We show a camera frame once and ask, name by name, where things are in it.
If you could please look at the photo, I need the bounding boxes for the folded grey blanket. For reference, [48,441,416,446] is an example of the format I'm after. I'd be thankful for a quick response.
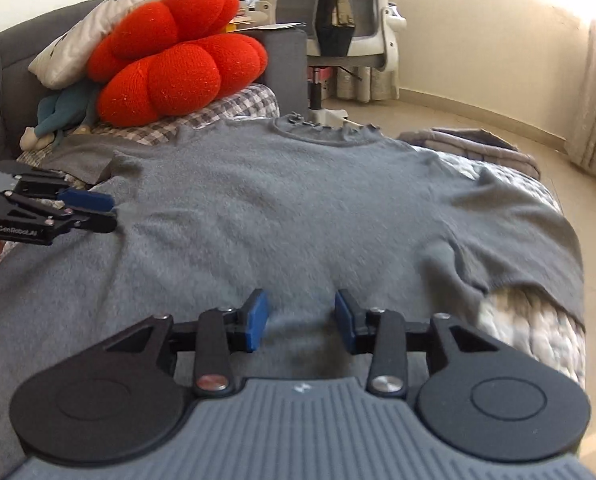
[397,127,542,179]

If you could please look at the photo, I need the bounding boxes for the grey sofa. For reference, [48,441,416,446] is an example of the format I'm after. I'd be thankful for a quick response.
[0,0,309,162]

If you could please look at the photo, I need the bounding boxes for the red knotted cushion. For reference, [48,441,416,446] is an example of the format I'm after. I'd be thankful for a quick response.
[87,0,270,128]

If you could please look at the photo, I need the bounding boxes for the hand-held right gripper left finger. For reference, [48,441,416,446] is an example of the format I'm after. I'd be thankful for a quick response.
[105,288,270,396]

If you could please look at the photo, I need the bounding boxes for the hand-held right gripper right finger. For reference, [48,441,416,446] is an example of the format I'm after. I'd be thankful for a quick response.
[334,288,499,396]

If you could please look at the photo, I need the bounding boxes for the blue plush toy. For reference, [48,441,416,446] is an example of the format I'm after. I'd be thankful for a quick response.
[20,80,102,153]

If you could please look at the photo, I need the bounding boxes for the white printed pillow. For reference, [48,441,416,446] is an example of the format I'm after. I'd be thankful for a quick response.
[28,0,189,91]

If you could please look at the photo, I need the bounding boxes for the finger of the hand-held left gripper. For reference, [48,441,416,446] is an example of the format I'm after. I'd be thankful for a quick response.
[0,160,116,212]
[72,209,119,235]

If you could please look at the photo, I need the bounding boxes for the grey knit sweater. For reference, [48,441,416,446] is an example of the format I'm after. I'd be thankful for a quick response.
[0,114,586,477]

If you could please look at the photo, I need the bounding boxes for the white office chair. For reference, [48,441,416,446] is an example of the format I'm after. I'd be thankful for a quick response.
[250,0,409,132]

